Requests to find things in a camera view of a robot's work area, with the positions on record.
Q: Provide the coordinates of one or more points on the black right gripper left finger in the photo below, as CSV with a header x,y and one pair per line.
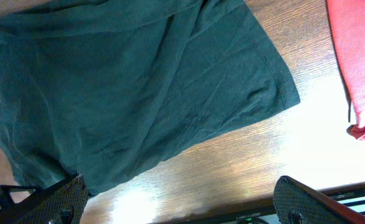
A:
x,y
61,203

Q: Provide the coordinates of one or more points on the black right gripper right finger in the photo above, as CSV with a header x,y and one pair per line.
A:
x,y
296,202

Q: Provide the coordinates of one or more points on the dark green Nike t-shirt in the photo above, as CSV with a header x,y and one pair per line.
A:
x,y
109,89

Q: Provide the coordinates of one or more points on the red t-shirt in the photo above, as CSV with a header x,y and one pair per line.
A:
x,y
347,21

